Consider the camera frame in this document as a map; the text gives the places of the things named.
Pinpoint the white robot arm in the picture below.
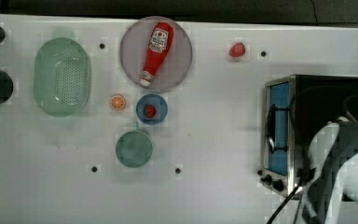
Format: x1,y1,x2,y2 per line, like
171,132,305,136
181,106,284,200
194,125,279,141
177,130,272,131
296,121,358,224

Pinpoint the silver toaster oven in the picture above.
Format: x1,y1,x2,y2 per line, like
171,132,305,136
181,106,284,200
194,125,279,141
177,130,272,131
259,75,358,197

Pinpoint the blue small bowl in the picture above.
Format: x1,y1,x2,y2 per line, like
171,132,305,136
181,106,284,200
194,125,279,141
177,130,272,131
136,94,168,125

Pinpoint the red toy strawberry in bowl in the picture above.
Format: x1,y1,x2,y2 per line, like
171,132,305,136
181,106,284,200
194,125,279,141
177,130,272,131
144,105,157,119

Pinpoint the grey round plate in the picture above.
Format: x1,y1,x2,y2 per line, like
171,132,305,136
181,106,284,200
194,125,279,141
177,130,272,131
119,16,193,92

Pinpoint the green mug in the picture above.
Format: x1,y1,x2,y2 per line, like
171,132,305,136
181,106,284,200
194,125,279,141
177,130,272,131
116,122,154,168

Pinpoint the orange slice toy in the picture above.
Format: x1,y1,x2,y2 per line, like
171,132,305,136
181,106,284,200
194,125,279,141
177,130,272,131
110,94,126,111

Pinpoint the red plush ketchup bottle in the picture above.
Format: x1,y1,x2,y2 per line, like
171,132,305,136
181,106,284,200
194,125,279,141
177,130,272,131
139,22,174,87

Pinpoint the red toy strawberry on table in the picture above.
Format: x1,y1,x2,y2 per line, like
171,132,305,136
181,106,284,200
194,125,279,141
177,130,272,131
228,42,246,58

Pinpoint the green perforated colander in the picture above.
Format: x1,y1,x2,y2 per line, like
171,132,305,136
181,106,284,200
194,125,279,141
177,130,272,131
34,29,92,118

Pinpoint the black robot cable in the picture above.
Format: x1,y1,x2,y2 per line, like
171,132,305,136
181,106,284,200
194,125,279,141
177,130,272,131
265,85,358,224

